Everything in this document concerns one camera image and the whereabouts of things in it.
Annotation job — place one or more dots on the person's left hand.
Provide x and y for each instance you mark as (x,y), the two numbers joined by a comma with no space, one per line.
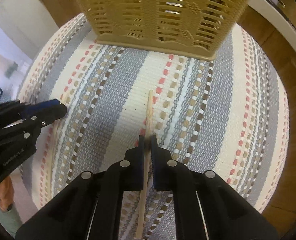
(6,194)

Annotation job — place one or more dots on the wooden base cabinets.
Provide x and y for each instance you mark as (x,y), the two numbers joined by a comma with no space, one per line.
(182,69)

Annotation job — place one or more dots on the white kitchen countertop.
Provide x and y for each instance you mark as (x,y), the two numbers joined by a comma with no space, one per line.
(281,14)

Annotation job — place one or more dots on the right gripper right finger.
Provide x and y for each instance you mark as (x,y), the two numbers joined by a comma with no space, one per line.
(206,207)

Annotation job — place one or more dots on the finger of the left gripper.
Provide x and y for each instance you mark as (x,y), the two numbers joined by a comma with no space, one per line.
(41,119)
(45,109)

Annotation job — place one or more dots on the striped woven placemat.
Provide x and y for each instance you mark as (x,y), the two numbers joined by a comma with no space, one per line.
(230,115)

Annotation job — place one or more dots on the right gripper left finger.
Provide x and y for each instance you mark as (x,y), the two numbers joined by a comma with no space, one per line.
(90,206)

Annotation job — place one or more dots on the tan plastic utensil basket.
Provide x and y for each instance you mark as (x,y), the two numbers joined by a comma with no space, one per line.
(191,28)

